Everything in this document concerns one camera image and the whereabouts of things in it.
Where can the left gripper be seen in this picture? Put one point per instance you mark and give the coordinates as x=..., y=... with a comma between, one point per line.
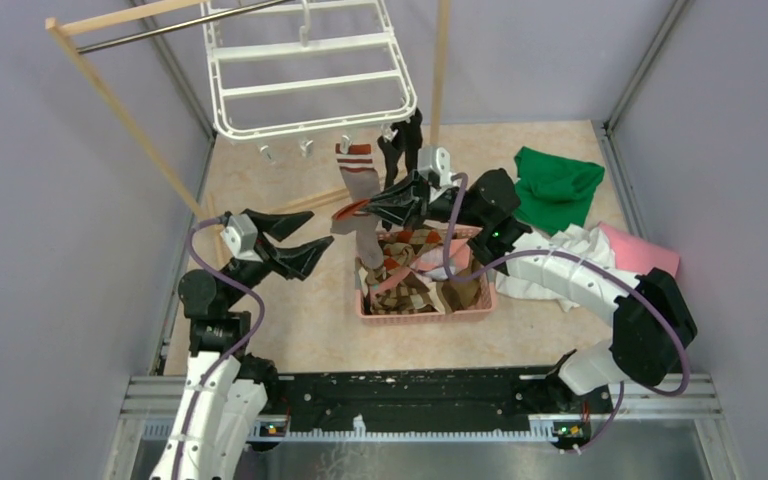
x=289, y=262

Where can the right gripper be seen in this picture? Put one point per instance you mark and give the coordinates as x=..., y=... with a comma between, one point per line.
x=412, y=187

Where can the black sock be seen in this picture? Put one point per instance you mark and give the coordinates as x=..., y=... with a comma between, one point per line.
x=392, y=150
x=412, y=139

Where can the white clip hanger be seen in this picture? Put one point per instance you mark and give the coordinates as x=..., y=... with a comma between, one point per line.
x=297, y=69

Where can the grey orange striped sock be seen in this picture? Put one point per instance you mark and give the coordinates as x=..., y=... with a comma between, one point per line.
x=356, y=166

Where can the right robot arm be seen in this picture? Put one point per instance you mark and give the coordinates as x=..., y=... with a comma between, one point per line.
x=651, y=324

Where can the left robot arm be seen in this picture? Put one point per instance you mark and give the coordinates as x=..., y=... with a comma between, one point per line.
x=227, y=388

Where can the pink plastic basket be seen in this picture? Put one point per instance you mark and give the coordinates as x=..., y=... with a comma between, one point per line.
x=483, y=307

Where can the argyle patterned sock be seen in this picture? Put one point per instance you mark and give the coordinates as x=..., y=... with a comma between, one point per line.
x=403, y=285

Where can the brown striped sock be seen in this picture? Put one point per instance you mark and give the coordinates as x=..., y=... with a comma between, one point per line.
x=454, y=296

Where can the green cloth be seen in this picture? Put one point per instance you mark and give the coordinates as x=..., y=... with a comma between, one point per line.
x=555, y=192

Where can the pink cloth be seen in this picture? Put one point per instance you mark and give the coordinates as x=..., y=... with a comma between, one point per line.
x=637, y=255

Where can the metal rack rod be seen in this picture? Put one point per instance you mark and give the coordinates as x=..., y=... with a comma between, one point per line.
x=179, y=26

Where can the wooden drying rack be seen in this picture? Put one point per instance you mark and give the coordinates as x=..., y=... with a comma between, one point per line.
x=126, y=126

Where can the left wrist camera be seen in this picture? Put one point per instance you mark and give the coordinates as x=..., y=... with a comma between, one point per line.
x=240, y=236

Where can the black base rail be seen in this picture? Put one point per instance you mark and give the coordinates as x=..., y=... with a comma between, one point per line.
x=503, y=402

